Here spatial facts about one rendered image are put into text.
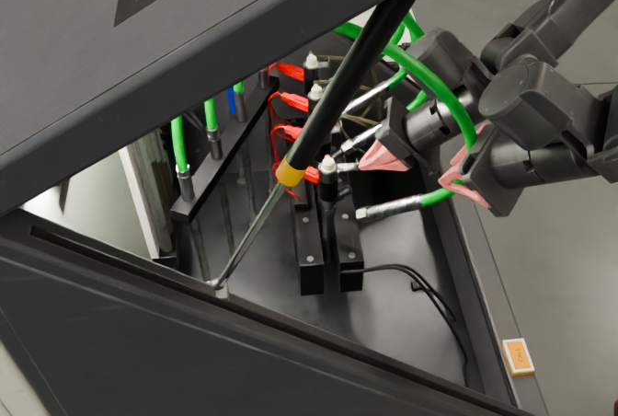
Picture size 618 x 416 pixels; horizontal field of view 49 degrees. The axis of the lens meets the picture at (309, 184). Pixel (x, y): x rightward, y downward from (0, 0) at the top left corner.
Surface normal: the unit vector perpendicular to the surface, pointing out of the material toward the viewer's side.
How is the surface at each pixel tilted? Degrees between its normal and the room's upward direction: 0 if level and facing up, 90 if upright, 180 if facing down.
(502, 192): 45
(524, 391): 0
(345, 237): 0
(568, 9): 56
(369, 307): 0
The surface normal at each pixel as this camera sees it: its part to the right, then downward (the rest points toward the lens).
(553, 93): 0.47, -0.30
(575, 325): -0.02, -0.69
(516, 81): -0.77, -0.55
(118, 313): 0.10, 0.72
